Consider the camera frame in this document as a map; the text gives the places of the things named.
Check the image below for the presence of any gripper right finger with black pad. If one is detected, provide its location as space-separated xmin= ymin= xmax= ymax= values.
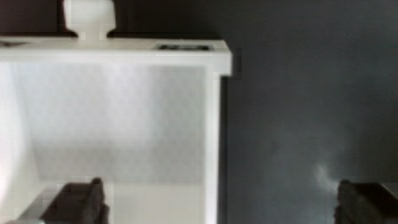
xmin=335 ymin=180 xmax=398 ymax=224

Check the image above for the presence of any white front drawer with tag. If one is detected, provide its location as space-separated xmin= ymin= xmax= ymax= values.
xmin=0 ymin=0 xmax=233 ymax=224

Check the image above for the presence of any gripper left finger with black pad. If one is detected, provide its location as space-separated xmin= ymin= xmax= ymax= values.
xmin=42 ymin=178 xmax=111 ymax=224

